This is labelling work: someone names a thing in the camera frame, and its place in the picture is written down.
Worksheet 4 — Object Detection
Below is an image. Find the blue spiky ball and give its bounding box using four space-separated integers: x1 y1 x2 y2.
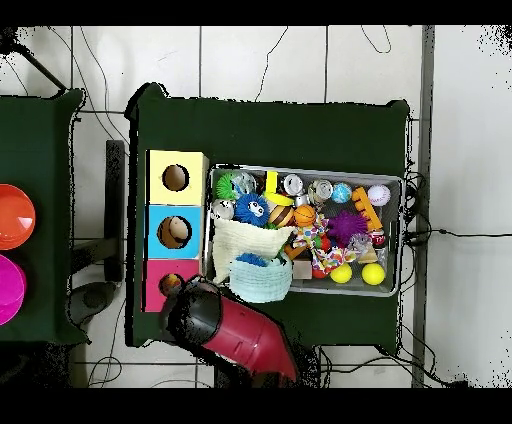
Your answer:
236 252 270 268

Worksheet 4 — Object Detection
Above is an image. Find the mint green waffle cloth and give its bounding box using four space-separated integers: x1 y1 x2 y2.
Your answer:
228 252 294 305

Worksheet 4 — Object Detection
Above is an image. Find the silver metal can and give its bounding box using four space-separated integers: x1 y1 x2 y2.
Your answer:
281 173 306 197

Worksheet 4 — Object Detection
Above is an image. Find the colourful patterned cloth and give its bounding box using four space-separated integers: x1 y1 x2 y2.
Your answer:
310 244 361 275
291 223 329 249

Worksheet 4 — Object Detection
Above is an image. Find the wooden cube block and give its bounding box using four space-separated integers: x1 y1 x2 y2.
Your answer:
292 259 313 281

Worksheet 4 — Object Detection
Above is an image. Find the magenta plate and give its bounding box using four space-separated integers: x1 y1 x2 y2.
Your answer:
0 254 28 327

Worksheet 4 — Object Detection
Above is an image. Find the yellow ball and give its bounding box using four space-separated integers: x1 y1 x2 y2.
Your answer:
329 262 353 285
360 262 387 287

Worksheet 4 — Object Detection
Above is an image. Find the shallow wire mesh bin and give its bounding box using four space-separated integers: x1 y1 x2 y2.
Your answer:
206 163 404 297

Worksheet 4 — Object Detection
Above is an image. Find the yellow plastic block toy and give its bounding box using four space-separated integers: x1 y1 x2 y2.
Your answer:
263 170 296 208

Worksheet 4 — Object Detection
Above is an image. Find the orange plate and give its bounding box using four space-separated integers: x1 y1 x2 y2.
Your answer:
0 183 37 251

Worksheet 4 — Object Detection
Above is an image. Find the cream yellow waffle cloth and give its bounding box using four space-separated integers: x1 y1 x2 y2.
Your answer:
211 217 296 281

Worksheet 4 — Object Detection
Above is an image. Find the orange plastic block toy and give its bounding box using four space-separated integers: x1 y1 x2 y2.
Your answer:
351 186 385 232

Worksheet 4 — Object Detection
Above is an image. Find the yellow plush duck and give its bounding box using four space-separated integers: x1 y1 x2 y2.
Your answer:
162 275 183 296

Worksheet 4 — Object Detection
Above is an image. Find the blue fuzzy ball with eyes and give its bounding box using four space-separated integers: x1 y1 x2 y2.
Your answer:
235 193 272 228

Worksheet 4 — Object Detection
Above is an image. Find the white baseball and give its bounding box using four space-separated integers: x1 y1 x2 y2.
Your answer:
367 183 393 208

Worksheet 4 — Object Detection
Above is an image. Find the black tripod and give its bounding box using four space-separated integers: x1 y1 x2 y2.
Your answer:
0 26 69 93

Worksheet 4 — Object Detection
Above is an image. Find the wooden box with three holes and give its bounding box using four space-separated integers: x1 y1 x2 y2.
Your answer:
143 149 211 314

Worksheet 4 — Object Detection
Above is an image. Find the purple spiky ball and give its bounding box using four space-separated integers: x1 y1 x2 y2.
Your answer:
326 210 369 248

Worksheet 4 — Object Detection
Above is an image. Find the green spiky ball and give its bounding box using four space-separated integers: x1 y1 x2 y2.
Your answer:
214 171 241 201

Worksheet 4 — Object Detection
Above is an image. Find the globe print ball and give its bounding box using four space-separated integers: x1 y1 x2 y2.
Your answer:
331 182 354 205

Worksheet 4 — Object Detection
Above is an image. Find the small orange basketball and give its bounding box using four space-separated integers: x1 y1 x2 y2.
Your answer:
292 204 318 229

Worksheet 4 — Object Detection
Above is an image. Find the dark green table cloth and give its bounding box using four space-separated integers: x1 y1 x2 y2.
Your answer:
0 87 85 344
126 82 413 348

